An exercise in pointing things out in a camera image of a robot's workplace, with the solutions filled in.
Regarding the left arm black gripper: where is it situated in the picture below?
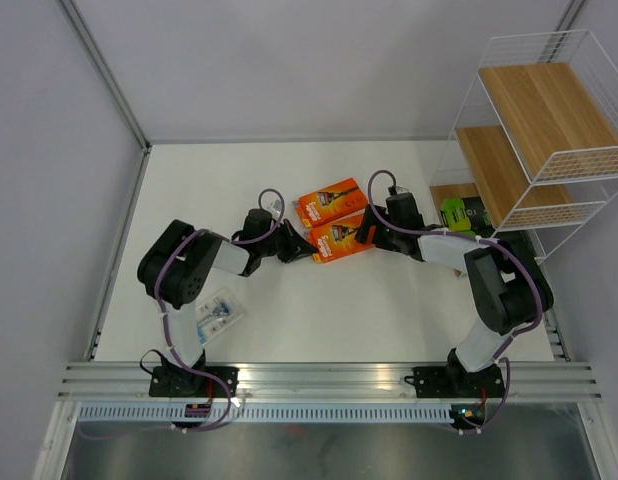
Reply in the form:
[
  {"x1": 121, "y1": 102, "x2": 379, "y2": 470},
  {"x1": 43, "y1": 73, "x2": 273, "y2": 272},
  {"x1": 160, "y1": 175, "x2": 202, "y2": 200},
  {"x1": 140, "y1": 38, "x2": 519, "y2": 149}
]
[{"x1": 259, "y1": 219, "x2": 318, "y2": 264}]

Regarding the orange fusion5 box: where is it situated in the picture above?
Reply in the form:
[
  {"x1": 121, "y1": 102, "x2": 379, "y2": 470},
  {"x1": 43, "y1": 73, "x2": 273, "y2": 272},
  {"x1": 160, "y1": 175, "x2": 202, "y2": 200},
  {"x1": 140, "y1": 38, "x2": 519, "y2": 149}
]
[
  {"x1": 307, "y1": 213, "x2": 374, "y2": 264},
  {"x1": 292, "y1": 178, "x2": 368, "y2": 228}
]

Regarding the small green black razor box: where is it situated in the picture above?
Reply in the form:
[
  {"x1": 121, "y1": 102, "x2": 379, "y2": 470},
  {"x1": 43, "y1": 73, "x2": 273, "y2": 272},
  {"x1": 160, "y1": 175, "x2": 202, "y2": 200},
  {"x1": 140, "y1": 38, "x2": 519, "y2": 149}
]
[{"x1": 440, "y1": 196, "x2": 495, "y2": 237}]

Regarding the large green black razor box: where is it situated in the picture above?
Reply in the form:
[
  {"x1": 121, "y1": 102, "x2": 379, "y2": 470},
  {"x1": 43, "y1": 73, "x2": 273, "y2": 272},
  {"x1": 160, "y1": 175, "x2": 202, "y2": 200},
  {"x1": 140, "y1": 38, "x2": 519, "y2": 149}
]
[{"x1": 497, "y1": 231, "x2": 536, "y2": 260}]

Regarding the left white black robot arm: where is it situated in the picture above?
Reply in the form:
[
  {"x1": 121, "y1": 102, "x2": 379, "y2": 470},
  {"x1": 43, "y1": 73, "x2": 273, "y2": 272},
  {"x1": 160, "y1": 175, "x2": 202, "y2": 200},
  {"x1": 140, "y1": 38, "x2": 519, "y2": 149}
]
[{"x1": 136, "y1": 200, "x2": 318, "y2": 399}]

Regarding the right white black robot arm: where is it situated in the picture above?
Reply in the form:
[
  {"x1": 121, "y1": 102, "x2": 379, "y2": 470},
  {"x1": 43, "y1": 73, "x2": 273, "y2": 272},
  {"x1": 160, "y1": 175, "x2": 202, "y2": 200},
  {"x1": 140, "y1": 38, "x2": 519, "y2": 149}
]
[{"x1": 356, "y1": 189, "x2": 554, "y2": 395}]

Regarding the clear blue blister razor pack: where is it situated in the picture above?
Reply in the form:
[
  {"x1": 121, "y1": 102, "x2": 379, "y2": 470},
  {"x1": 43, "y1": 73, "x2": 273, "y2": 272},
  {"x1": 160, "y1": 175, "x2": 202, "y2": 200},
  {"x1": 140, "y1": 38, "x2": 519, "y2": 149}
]
[{"x1": 195, "y1": 287, "x2": 246, "y2": 346}]

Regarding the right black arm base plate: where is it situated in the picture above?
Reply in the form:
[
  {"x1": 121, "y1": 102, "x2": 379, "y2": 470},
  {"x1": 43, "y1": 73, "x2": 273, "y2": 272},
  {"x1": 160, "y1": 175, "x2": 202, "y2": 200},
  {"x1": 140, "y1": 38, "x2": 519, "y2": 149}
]
[{"x1": 403, "y1": 364, "x2": 505, "y2": 399}]

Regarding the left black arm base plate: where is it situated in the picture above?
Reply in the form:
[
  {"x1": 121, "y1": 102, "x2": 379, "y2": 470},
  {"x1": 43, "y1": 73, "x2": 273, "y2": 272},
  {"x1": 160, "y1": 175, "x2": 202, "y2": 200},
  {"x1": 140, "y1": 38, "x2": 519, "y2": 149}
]
[{"x1": 148, "y1": 364, "x2": 239, "y2": 398}]

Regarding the white wire wooden shelf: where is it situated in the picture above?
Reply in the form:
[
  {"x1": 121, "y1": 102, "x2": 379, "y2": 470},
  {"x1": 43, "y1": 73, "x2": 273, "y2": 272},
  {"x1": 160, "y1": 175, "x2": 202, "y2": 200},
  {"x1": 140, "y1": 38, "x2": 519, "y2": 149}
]
[{"x1": 429, "y1": 30, "x2": 618, "y2": 261}]

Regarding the aluminium front rail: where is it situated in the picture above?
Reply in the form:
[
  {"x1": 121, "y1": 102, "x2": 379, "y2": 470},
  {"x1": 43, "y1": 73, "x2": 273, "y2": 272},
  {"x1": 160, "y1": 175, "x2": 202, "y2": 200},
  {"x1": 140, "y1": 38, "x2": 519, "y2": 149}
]
[{"x1": 56, "y1": 361, "x2": 602, "y2": 403}]

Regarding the white slotted cable duct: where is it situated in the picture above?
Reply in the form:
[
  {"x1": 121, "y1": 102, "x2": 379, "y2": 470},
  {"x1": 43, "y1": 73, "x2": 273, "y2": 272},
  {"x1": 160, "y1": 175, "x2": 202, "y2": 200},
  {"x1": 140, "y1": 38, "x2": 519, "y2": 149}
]
[{"x1": 76, "y1": 402, "x2": 485, "y2": 425}]

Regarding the aluminium corner post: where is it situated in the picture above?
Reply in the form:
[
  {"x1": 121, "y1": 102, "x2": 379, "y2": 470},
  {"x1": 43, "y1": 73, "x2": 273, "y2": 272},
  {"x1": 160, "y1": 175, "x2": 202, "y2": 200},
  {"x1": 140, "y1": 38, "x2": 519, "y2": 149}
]
[{"x1": 56, "y1": 0, "x2": 151, "y2": 151}]

